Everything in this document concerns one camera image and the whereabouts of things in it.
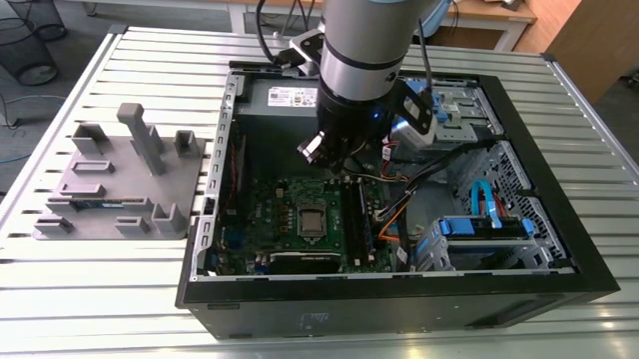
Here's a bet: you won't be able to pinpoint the grey metal drive cage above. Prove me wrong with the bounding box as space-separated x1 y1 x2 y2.
387 78 506 162

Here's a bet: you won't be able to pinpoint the grey metal disk bay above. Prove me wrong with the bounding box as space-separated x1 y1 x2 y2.
407 215 575 273

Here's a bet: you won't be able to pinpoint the black graphics card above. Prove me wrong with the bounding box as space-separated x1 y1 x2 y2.
268 251 346 274

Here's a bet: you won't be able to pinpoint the wooden cabinet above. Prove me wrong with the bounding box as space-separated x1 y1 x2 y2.
514 0 639 104

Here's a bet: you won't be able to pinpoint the hard disk in blue carrier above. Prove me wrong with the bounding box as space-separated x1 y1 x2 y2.
438 216 534 240

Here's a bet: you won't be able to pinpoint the orange wire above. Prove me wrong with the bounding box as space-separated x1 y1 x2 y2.
376 209 410 244

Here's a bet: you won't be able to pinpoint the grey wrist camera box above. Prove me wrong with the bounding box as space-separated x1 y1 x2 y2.
288 31 327 73

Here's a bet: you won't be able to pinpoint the black RAM slot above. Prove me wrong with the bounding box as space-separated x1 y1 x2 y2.
343 178 364 266
355 178 378 265

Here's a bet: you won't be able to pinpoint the thin red wire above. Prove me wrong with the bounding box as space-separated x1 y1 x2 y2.
222 134 248 220

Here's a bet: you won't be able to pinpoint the wooden desk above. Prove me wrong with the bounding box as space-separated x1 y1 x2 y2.
428 0 539 52

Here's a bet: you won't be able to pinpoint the RAM stick with blue label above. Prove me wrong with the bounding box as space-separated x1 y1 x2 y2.
63 200 130 212

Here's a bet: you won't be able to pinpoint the large black mesh bin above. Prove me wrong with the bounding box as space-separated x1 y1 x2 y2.
0 17 60 87

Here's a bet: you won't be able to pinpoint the metal socket cover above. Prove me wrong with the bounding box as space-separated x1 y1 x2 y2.
296 203 334 239

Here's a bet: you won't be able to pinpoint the grey parts rack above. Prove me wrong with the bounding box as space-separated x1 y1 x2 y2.
31 102 207 242

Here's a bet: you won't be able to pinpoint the small black mesh bin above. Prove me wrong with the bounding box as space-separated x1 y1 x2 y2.
30 0 70 42

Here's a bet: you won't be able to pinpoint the black wire bundle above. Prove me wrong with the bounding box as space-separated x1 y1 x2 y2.
376 138 503 221

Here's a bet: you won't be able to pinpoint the grey power supply unit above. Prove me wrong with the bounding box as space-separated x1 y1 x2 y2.
234 79 335 168

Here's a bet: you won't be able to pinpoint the red orange power wires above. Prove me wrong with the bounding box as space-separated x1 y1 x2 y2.
379 136 407 183

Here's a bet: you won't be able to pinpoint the grey white wire bundle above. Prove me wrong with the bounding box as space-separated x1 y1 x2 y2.
343 164 408 184

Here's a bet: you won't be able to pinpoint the blue flat wire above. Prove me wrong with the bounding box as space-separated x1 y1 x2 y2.
468 179 503 230

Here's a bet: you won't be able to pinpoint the green motherboard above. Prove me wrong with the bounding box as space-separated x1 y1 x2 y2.
214 175 400 274

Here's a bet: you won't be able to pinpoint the empty blue disk carrier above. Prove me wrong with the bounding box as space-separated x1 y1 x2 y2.
408 224 454 272

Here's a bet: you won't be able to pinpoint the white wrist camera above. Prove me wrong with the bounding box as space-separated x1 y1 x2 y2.
391 88 436 151

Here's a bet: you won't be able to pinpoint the black camera cable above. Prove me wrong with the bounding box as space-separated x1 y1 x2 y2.
415 16 436 99
256 0 304 71

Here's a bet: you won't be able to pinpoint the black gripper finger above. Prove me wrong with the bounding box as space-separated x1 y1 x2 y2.
296 129 370 176

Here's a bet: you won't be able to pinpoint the black PC case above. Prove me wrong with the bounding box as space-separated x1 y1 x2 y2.
174 59 622 341

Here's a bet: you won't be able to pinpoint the blue plastic drive latch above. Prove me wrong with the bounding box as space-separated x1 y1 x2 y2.
406 80 440 99
431 93 450 123

